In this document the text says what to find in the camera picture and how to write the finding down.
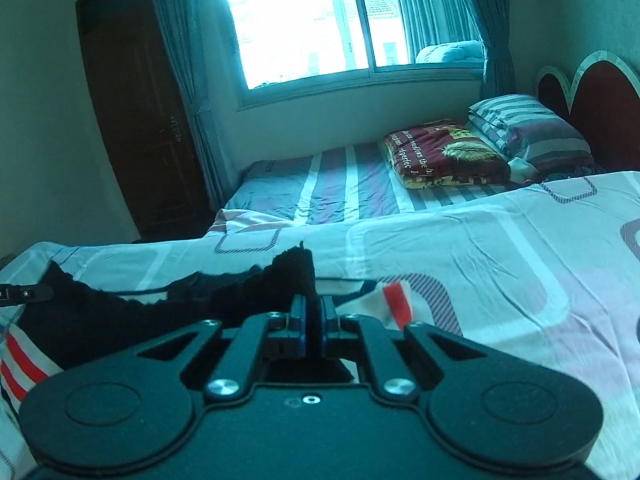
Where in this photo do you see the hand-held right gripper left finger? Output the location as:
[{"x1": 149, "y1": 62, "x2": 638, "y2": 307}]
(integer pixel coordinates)
[{"x1": 137, "y1": 294, "x2": 308, "y2": 397}]

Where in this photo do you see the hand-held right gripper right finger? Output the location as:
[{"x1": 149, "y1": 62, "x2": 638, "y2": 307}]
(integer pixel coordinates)
[{"x1": 320, "y1": 295, "x2": 488, "y2": 401}]

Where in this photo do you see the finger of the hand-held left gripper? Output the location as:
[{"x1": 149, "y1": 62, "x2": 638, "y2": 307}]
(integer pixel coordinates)
[{"x1": 0, "y1": 284, "x2": 53, "y2": 308}]

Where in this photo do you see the striped knit sweater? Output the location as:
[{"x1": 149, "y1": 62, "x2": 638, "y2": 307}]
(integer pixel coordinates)
[{"x1": 0, "y1": 242, "x2": 416, "y2": 411}]

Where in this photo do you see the bed with striped sheet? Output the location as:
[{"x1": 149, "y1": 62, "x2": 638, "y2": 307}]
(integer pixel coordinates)
[{"x1": 222, "y1": 140, "x2": 511, "y2": 226}]

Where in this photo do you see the bed with geometric patterned sheet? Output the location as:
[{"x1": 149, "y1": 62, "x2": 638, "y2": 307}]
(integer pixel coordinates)
[{"x1": 0, "y1": 170, "x2": 640, "y2": 480}]

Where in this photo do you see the dark wooden door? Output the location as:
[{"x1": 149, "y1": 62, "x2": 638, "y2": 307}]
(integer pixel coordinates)
[{"x1": 75, "y1": 0, "x2": 216, "y2": 243}]

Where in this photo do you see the folded maroon blanket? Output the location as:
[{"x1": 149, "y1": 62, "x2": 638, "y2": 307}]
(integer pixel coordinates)
[{"x1": 382, "y1": 119, "x2": 512, "y2": 190}]

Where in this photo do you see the striped pillow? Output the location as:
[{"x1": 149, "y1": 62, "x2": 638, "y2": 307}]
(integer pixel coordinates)
[{"x1": 467, "y1": 94, "x2": 598, "y2": 178}]

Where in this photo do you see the folded light blue quilt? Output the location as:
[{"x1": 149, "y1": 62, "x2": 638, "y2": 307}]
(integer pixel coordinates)
[{"x1": 415, "y1": 40, "x2": 486, "y2": 65}]

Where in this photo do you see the teal curtain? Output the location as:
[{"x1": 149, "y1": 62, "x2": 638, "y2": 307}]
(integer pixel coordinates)
[
  {"x1": 390, "y1": 0, "x2": 516, "y2": 101},
  {"x1": 145, "y1": 0, "x2": 236, "y2": 211}
]

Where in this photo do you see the window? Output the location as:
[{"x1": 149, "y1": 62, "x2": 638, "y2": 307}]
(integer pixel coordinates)
[{"x1": 207, "y1": 0, "x2": 483, "y2": 91}]

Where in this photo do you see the red heart-shaped headboard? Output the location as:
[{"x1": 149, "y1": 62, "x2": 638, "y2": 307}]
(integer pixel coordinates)
[{"x1": 536, "y1": 50, "x2": 640, "y2": 173}]

